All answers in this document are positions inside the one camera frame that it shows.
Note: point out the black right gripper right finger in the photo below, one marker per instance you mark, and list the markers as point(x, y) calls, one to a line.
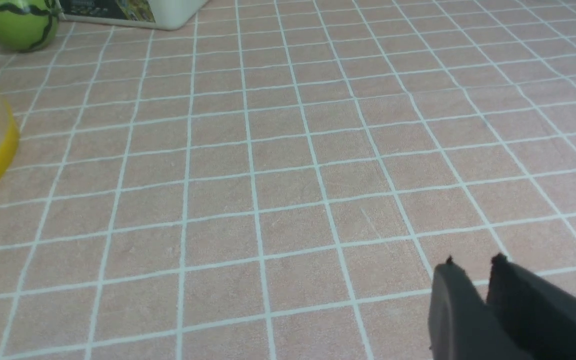
point(538, 316)

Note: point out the green toy watermelon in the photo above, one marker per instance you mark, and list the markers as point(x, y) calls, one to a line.
point(28, 25)

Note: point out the white box with green lid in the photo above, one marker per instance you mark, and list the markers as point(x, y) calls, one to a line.
point(165, 15)

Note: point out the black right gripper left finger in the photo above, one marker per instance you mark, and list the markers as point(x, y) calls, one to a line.
point(461, 326)

